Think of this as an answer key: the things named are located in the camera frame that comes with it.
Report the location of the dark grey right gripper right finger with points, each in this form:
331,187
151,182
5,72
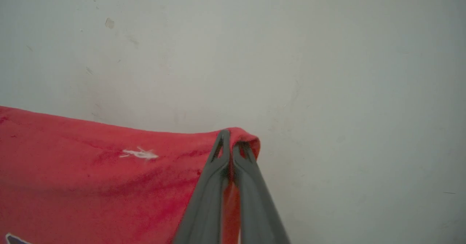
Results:
255,207

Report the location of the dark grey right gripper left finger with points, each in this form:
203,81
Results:
207,200

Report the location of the red and white jersey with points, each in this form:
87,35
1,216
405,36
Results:
91,185

